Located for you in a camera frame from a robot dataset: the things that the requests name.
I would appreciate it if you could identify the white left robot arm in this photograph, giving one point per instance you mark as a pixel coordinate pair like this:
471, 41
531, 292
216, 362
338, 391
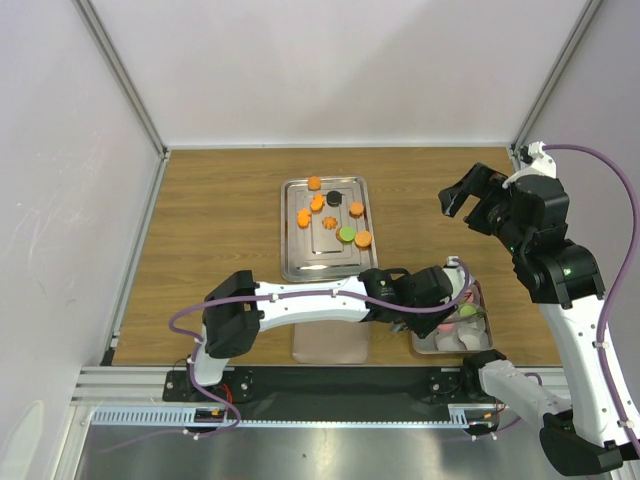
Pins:
240, 308

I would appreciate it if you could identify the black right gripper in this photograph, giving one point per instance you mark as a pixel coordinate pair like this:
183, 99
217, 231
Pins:
451, 198

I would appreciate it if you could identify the white slotted cable duct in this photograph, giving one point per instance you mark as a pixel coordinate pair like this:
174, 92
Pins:
200, 417

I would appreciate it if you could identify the rose gold tin lid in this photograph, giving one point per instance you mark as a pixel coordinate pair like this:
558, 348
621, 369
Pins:
331, 343

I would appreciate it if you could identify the orange round cookie top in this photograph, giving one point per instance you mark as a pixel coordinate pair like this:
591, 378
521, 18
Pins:
314, 183

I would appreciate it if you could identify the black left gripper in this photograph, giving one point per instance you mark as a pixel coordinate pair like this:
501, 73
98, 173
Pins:
421, 327

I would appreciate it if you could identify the silver steel tray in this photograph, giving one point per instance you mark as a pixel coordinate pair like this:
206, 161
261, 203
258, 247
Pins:
318, 229

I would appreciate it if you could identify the white paper cup bottom right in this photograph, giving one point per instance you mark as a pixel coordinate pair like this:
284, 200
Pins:
474, 340

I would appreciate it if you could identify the orange round cookie lower right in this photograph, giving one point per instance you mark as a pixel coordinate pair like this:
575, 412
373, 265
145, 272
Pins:
363, 239

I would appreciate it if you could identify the orange round cookie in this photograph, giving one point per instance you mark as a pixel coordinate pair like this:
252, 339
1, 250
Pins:
356, 209
314, 183
363, 239

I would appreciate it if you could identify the orange bear cookie lower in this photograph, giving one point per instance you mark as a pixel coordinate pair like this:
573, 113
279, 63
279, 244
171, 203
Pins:
304, 217

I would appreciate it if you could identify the white paper cup bottom middle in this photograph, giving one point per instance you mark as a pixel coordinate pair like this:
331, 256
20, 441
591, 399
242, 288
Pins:
448, 342

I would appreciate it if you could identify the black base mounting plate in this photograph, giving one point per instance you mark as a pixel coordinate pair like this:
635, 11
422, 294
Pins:
369, 393

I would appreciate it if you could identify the white paper cup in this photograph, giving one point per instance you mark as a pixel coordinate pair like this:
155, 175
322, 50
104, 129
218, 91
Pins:
474, 340
448, 342
472, 324

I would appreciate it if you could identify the green round cookie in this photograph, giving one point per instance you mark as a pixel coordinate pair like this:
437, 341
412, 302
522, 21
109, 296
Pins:
346, 234
467, 310

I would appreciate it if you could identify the orange bear cookie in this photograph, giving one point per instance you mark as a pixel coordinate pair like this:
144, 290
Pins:
304, 217
317, 203

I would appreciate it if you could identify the orange flower cookie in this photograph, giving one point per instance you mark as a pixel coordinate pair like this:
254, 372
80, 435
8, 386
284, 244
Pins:
330, 223

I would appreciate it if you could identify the black sandwich cookie on tray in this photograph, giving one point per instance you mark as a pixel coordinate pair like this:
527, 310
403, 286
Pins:
334, 198

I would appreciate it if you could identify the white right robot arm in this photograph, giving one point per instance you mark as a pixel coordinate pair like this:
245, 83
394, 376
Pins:
595, 430

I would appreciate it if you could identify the white paper cup middle right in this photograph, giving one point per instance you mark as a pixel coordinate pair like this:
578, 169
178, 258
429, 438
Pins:
472, 324

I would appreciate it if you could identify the orange bear cookie upper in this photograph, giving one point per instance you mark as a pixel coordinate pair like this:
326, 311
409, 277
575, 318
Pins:
317, 203

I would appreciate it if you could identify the aluminium frame rail front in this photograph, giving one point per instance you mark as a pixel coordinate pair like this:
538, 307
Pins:
120, 385

